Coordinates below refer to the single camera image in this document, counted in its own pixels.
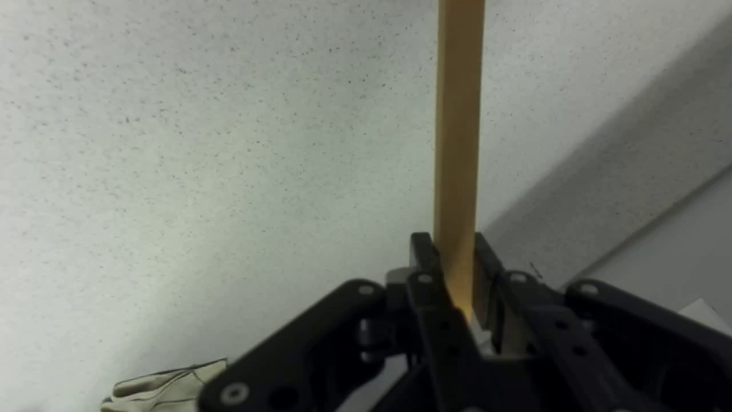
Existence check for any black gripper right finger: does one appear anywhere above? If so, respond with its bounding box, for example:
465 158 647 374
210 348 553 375
472 231 732 412

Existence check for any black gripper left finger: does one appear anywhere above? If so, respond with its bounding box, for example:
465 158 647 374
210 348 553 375
196 231 489 412

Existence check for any wooden spoon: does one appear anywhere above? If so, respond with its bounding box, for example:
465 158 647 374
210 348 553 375
432 0 488 323

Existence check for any beige cloth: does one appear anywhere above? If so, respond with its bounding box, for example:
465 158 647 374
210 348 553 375
98 354 232 412

